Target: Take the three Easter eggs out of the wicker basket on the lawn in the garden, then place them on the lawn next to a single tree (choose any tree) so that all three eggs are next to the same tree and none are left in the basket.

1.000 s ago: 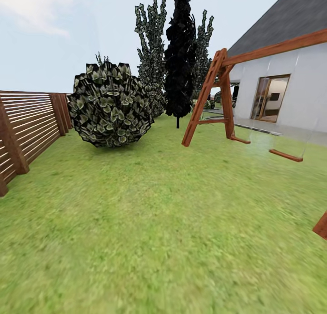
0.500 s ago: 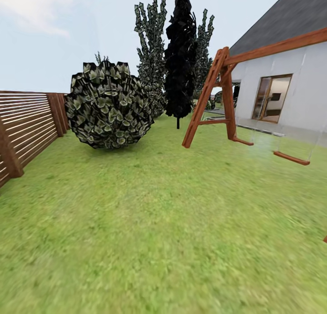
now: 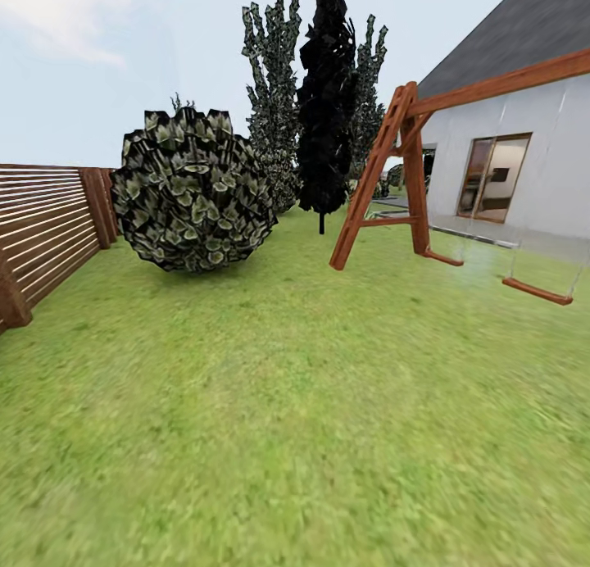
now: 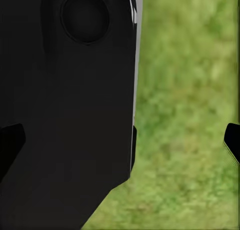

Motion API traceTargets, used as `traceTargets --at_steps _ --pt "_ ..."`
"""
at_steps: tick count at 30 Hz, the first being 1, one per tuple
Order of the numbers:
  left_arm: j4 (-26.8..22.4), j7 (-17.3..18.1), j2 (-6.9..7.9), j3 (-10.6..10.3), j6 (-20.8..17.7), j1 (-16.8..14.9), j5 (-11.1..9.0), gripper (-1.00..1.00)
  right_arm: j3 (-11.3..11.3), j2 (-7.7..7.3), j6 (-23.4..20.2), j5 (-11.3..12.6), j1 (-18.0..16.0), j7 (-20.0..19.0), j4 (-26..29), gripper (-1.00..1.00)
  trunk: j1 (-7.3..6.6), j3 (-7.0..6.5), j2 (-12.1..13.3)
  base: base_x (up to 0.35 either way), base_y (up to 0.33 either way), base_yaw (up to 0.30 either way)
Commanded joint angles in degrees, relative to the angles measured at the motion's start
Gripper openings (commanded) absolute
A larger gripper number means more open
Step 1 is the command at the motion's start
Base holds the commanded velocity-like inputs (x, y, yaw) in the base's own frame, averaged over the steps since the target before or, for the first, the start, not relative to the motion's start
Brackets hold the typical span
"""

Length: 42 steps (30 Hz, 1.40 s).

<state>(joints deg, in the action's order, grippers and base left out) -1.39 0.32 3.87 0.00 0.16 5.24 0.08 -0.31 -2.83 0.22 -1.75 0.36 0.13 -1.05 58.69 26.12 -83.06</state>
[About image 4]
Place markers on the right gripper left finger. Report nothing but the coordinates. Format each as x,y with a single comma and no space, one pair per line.
12,139

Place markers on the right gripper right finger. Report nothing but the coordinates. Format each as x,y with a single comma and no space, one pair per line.
232,139

